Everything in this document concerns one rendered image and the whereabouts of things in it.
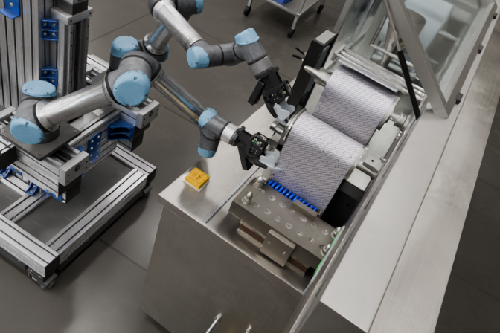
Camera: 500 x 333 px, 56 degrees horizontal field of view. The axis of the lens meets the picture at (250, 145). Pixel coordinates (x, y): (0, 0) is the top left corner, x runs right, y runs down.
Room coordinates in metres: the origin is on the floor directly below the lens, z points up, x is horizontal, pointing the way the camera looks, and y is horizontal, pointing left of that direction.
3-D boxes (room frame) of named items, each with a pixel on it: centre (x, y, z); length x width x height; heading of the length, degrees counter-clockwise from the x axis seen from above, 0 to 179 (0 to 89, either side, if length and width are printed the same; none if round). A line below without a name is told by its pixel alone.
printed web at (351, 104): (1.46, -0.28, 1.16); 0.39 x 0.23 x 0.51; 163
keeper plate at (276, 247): (1.05, -0.21, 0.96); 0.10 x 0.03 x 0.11; 73
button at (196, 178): (1.28, 0.15, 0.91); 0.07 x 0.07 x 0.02; 73
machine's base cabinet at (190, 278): (2.25, -0.45, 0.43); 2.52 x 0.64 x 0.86; 163
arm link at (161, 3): (1.54, 0.41, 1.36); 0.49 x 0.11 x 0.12; 48
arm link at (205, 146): (1.41, 0.16, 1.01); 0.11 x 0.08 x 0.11; 18
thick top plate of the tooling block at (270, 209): (1.15, -0.22, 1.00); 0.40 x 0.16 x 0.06; 73
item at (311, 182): (1.27, -0.22, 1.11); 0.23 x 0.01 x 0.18; 73
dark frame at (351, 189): (1.36, -0.29, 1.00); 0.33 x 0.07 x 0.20; 73
